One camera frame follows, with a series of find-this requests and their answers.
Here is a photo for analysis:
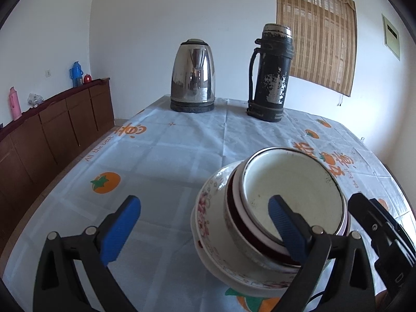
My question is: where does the white plate with red flowers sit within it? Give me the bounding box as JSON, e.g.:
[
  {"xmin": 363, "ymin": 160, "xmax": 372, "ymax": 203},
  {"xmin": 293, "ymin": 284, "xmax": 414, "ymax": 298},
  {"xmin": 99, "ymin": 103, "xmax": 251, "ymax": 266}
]
[{"xmin": 198, "ymin": 244, "xmax": 296, "ymax": 298}]

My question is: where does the brown wooden cabinet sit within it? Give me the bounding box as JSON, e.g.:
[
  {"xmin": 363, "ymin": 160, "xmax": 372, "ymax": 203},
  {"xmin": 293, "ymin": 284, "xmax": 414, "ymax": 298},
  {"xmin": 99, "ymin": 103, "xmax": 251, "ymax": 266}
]
[{"xmin": 0, "ymin": 77, "xmax": 115, "ymax": 251}]

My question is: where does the pink thermos bottle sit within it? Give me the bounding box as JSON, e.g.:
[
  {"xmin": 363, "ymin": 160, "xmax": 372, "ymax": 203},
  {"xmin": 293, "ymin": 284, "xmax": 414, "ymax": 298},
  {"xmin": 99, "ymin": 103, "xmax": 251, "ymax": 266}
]
[{"xmin": 8, "ymin": 87, "xmax": 23, "ymax": 121}]

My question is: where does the red plastic bowl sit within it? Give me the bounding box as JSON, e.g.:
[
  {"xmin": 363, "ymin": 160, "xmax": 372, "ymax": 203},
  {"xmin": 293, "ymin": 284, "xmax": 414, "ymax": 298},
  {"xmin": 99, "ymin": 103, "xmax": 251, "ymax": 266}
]
[{"xmin": 226, "ymin": 156, "xmax": 352, "ymax": 269}]

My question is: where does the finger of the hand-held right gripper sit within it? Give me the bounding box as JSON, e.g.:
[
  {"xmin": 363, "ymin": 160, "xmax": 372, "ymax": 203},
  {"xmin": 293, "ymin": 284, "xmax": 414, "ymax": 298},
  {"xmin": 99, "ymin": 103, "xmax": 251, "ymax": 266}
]
[
  {"xmin": 348, "ymin": 193, "xmax": 394, "ymax": 244},
  {"xmin": 370, "ymin": 198, "xmax": 416, "ymax": 261}
]

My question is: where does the green wall panel box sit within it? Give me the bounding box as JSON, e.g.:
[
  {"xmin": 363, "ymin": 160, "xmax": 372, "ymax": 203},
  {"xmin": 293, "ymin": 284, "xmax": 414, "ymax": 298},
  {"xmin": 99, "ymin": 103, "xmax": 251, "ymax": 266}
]
[{"xmin": 381, "ymin": 14, "xmax": 401, "ymax": 61}]

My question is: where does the pale blue orange-print tablecloth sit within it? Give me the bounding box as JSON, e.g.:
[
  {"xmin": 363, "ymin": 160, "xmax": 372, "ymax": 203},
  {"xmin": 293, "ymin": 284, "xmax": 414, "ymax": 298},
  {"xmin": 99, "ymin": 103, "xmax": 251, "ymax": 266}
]
[{"xmin": 0, "ymin": 94, "xmax": 416, "ymax": 312}]

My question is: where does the worn black thermos flask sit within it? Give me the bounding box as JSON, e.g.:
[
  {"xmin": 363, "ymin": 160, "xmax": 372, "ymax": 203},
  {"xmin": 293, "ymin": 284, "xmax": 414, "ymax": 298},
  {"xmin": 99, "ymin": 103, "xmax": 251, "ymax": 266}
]
[{"xmin": 246, "ymin": 23, "xmax": 295, "ymax": 123}]

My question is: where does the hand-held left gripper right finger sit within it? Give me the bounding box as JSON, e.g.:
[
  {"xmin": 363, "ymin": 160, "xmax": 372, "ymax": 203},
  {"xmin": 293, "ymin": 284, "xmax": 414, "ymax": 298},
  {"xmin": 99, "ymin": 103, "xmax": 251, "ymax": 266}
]
[{"xmin": 268, "ymin": 195, "xmax": 376, "ymax": 312}]

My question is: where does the blue thermos bottle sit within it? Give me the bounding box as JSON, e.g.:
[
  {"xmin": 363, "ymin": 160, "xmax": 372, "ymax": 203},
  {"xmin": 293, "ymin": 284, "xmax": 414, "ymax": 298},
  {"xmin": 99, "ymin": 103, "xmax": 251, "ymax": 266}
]
[{"xmin": 69, "ymin": 61, "xmax": 84, "ymax": 87}]

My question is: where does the bamboo window blind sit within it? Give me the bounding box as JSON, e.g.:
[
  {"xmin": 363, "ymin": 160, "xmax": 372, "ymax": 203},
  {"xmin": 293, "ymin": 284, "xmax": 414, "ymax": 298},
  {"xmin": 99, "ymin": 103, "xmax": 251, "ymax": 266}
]
[{"xmin": 276, "ymin": 0, "xmax": 357, "ymax": 97}]

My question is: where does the pink floral white bowl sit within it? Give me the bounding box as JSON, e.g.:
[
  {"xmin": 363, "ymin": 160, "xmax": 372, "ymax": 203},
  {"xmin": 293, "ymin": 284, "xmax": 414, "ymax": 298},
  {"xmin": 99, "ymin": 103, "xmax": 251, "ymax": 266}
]
[{"xmin": 191, "ymin": 161, "xmax": 303, "ymax": 277}]

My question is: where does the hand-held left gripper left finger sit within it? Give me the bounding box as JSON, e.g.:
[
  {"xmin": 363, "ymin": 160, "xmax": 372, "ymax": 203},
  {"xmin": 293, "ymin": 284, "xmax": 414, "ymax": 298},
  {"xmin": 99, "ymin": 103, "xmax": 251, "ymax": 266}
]
[{"xmin": 32, "ymin": 196, "xmax": 142, "ymax": 312}]

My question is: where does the white enamel bowl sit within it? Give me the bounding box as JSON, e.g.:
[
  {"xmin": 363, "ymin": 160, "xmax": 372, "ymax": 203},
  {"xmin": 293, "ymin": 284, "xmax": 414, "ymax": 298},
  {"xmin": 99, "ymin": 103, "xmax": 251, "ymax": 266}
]
[{"xmin": 234, "ymin": 148, "xmax": 347, "ymax": 265}]

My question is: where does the stainless steel electric kettle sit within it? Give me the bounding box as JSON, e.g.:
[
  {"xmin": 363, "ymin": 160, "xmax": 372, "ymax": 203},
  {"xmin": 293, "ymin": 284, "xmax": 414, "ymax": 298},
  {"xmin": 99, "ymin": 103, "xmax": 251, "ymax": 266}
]
[{"xmin": 170, "ymin": 38, "xmax": 216, "ymax": 114}]

